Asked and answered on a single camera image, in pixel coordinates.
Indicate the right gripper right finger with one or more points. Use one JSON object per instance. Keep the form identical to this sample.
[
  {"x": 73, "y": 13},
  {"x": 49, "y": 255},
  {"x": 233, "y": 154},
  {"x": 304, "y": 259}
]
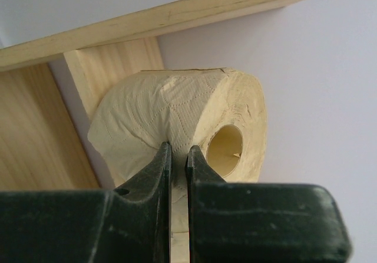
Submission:
[{"x": 260, "y": 222}]

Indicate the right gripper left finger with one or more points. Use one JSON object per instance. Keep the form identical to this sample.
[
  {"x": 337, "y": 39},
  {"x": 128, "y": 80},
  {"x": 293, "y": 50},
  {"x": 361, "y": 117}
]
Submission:
[{"x": 128, "y": 224}]

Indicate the wooden two-tier shelf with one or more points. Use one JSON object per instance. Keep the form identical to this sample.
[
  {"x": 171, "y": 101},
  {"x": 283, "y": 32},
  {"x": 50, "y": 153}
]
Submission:
[{"x": 101, "y": 55}]

